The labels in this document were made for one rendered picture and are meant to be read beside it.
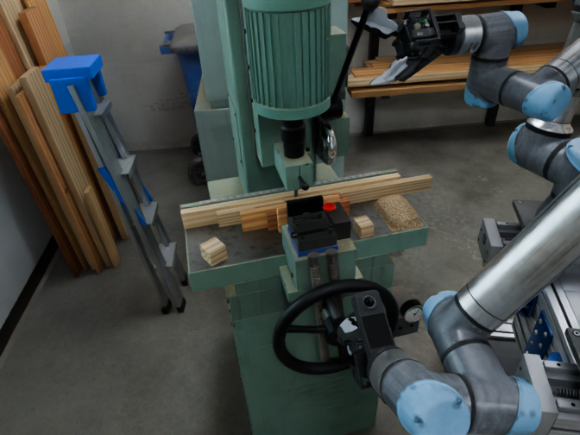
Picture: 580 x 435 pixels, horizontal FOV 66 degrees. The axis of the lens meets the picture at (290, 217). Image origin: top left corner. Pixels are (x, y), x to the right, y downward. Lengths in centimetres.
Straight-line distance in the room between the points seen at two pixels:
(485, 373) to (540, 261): 17
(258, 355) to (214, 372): 70
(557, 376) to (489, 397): 48
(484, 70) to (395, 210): 37
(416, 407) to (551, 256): 26
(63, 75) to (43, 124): 54
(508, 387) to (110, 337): 184
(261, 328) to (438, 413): 71
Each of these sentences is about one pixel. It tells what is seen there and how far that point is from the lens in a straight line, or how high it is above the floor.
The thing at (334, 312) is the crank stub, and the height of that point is 93.
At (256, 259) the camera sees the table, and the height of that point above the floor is 90.
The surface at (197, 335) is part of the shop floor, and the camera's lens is 212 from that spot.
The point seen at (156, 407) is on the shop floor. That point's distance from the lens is 195.
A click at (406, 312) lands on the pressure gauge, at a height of 67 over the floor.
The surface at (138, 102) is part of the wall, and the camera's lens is 357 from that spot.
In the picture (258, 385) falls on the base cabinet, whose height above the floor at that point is 42.
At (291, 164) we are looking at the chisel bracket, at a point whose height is 107.
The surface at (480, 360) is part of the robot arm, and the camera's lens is 69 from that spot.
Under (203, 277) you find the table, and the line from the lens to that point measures 106.
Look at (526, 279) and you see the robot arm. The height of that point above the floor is 116.
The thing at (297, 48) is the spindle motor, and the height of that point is 135.
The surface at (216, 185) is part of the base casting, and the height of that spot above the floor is 80.
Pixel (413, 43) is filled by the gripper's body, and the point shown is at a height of 135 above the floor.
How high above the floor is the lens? 159
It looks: 36 degrees down
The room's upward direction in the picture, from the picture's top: 3 degrees counter-clockwise
